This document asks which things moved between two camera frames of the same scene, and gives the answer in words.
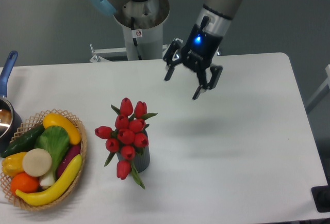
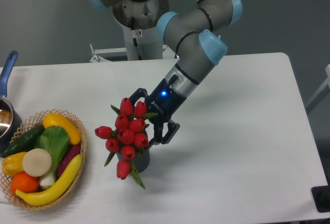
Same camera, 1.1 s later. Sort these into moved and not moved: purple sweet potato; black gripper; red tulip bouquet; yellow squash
Moved: black gripper
Not moved: red tulip bouquet; purple sweet potato; yellow squash
